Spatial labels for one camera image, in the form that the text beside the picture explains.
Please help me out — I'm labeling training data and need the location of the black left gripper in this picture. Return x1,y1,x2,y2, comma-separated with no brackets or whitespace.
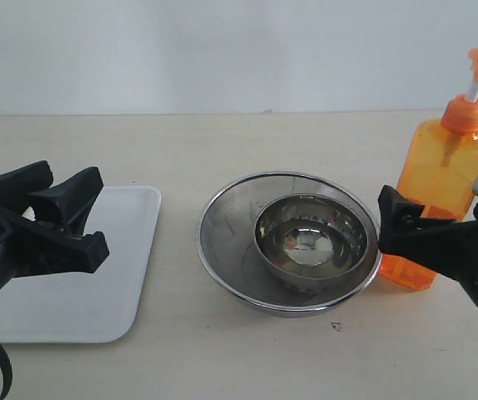
0,160,109,287

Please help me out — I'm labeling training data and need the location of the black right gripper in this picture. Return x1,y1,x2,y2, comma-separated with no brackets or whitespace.
378,185,478,308

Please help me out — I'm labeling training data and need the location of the orange pump soap bottle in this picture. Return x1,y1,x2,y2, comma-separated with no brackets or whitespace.
378,48,478,293

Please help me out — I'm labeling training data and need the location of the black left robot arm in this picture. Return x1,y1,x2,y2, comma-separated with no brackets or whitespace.
0,160,109,289

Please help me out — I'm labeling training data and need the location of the small stainless steel bowl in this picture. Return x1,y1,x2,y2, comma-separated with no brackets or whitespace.
253,193,369,282

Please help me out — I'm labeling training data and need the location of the large steel mesh strainer bowl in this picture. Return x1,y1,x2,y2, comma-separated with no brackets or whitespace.
196,171,381,318

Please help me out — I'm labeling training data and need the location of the white rectangular plastic tray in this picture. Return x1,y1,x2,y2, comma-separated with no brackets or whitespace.
0,185,163,345

